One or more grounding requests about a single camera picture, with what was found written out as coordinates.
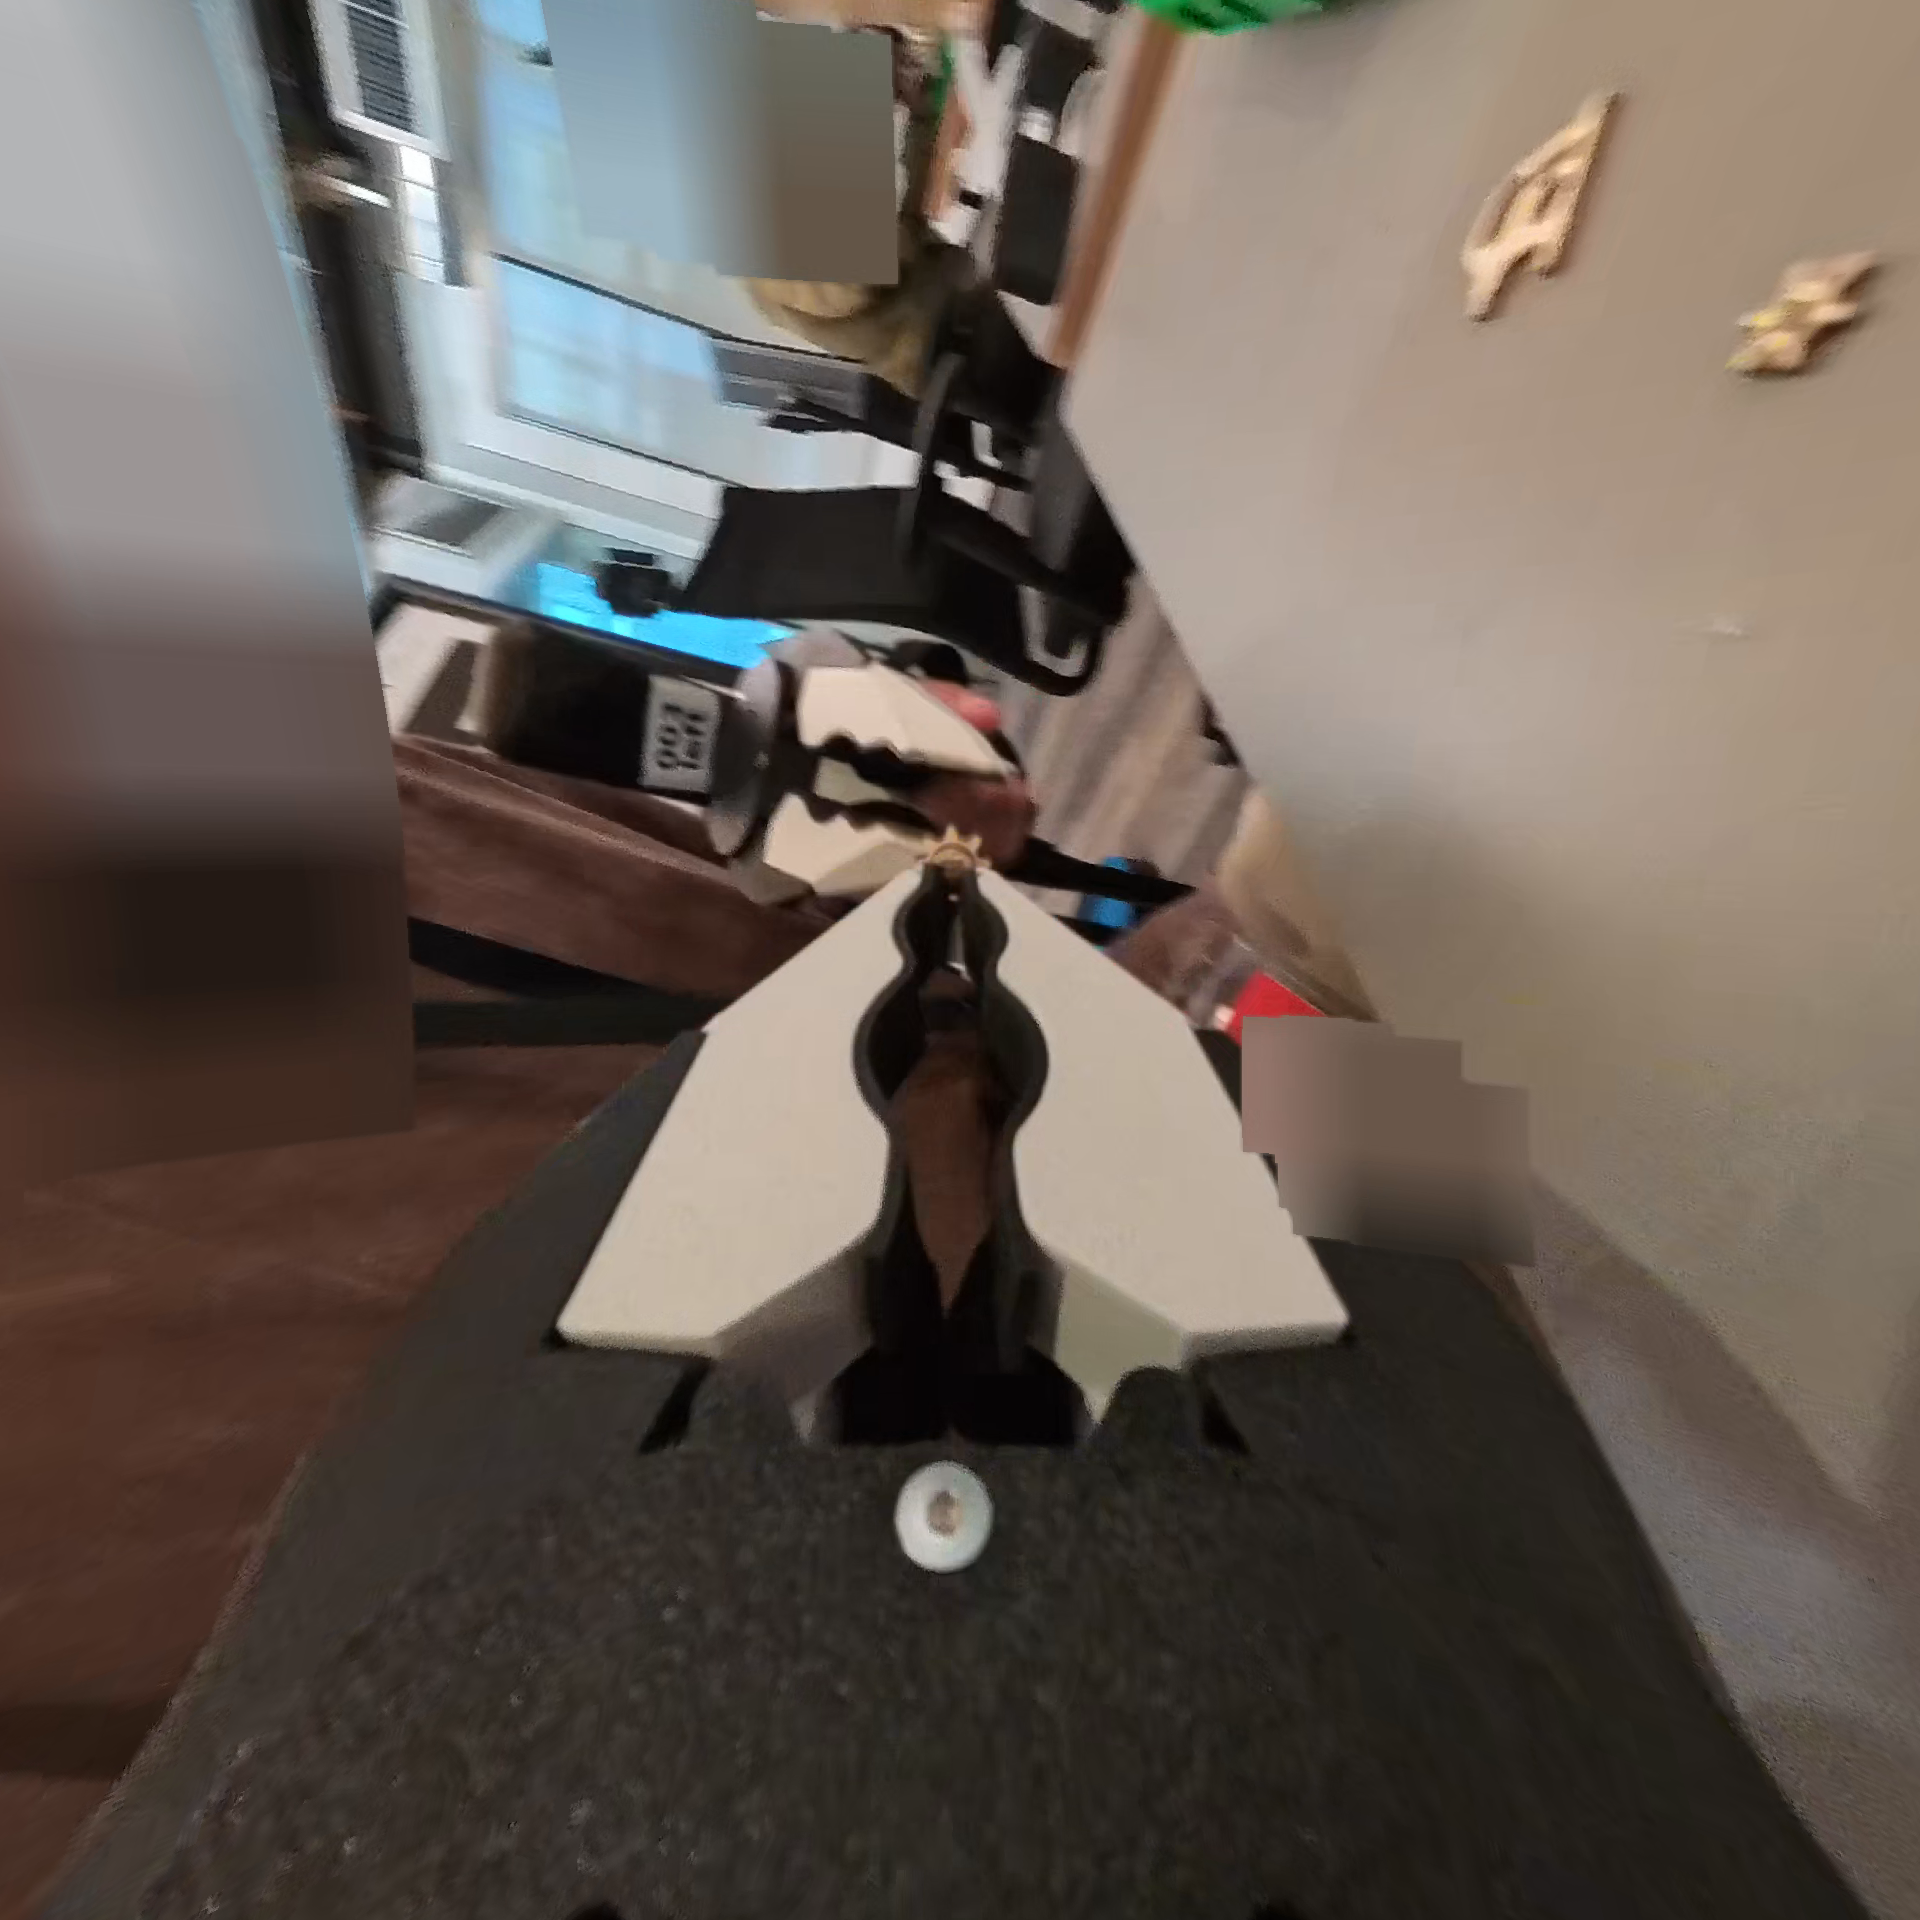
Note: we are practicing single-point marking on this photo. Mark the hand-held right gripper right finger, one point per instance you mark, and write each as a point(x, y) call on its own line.
point(1172, 1186)

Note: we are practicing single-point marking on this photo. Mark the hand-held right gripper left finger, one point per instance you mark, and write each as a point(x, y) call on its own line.
point(735, 1186)

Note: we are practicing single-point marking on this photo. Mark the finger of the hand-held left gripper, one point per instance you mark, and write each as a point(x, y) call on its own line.
point(840, 854)
point(883, 712)

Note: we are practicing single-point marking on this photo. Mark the small wooden gear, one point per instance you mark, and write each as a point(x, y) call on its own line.
point(952, 854)

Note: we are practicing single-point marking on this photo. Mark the person's left forearm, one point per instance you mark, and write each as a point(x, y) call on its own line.
point(572, 854)

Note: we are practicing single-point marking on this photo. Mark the red object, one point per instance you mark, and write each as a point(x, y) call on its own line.
point(1275, 999)

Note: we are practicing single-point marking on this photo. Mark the black office chair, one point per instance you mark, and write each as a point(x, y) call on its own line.
point(990, 513)

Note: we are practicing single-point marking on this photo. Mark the blue object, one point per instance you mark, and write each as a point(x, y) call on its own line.
point(1118, 893)

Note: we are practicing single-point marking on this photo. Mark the white vent grille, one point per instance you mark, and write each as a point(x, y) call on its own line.
point(382, 68)

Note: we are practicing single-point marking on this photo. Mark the large green plastic bin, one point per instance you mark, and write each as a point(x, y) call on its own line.
point(1231, 10)

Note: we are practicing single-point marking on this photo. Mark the car-shaped wooden cutout piece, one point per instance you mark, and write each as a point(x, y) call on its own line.
point(1576, 143)

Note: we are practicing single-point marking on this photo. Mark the small wooden hash-shaped piece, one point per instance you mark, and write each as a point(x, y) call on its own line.
point(1798, 313)

